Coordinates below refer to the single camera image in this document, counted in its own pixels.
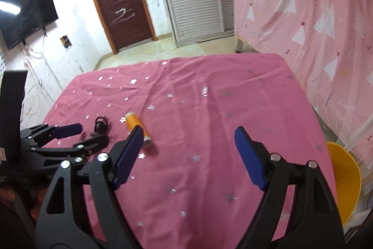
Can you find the pink tree-pattern bed curtain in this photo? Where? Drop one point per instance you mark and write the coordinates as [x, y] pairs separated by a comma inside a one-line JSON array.
[[328, 46]]

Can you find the pink star-print tablecloth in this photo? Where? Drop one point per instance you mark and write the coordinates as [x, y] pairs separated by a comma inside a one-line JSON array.
[[190, 189]]

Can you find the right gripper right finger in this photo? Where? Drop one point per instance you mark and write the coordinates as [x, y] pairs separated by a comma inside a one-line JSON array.
[[254, 156]]

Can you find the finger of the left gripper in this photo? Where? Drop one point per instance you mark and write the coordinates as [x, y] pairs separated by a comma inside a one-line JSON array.
[[66, 131], [92, 145]]

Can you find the small black clip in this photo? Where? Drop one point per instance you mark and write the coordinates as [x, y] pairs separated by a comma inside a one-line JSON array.
[[101, 126]]

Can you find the black wall television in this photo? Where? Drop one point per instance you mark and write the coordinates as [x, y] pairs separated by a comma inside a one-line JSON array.
[[22, 18]]

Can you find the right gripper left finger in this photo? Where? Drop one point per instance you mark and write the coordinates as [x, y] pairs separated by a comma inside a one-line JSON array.
[[124, 155]]

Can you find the yellow plastic trash bin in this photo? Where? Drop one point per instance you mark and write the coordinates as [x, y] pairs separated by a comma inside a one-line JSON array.
[[348, 180]]

